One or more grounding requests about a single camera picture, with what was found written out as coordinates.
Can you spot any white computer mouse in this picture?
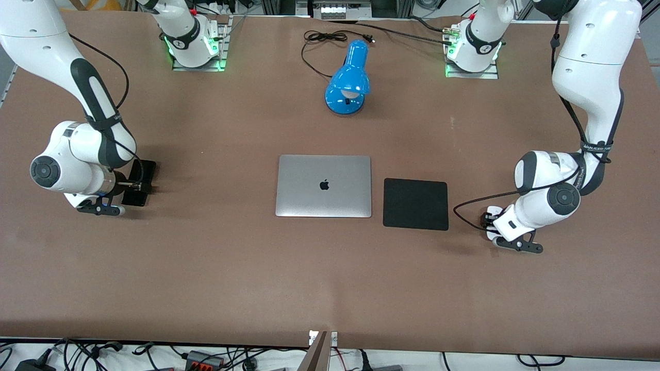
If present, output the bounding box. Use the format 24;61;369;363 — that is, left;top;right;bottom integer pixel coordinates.
486;206;504;241

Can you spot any black smartphone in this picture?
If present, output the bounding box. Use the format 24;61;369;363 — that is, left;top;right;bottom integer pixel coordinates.
122;159;157;207

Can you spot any black mouse pad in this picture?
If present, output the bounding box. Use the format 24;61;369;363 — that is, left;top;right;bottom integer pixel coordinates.
383;178;449;231

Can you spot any silver closed laptop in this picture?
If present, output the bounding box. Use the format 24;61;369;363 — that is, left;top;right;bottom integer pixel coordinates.
275;155;372;218

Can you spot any black red power strip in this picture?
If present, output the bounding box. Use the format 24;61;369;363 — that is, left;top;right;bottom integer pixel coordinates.
186;350;225;371

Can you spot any blue desk lamp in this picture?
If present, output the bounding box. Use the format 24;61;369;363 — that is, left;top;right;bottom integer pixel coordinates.
325;40;371;116

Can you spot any black looped floor cable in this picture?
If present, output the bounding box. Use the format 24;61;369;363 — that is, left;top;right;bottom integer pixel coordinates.
517;354;566;368

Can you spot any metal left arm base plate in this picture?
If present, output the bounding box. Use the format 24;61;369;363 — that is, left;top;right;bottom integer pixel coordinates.
444;23;500;79

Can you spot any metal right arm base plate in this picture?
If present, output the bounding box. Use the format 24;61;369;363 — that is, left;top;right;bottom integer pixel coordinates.
172;15;231;72

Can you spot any thick black table cable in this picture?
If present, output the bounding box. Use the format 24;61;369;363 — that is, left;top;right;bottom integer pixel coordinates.
330;20;455;45

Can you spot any brown wooden camera post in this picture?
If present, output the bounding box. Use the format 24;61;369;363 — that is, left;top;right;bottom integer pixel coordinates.
296;331;331;371

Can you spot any black lamp power cord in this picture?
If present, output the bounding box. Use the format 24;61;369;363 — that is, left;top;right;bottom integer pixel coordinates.
301;30;376;79

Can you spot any aluminium frame rack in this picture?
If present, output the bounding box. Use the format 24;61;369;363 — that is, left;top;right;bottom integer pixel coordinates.
260;0;414;20

